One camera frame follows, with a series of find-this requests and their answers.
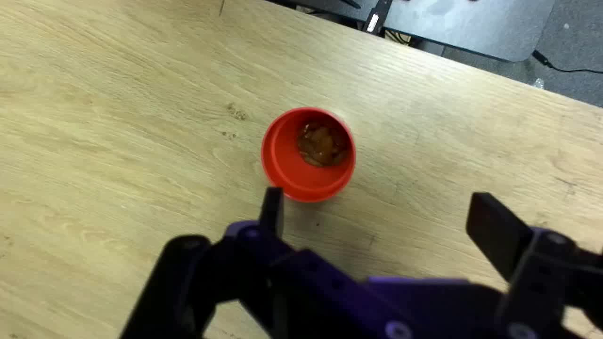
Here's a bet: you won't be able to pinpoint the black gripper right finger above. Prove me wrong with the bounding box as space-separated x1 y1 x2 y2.
465 190 603 328

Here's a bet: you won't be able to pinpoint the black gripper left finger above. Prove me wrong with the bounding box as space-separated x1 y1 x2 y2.
222 184 297 273

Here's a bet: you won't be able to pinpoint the orange plastic cup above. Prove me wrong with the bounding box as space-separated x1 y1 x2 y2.
259 105 357 203

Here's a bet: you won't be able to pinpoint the brown contents in cup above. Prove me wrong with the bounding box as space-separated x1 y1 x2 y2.
295 120 350 169

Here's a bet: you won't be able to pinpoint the dark chair base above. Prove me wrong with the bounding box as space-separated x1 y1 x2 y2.
269 0 393 32

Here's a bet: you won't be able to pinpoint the black floor cable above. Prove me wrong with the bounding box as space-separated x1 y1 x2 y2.
529 47 603 75

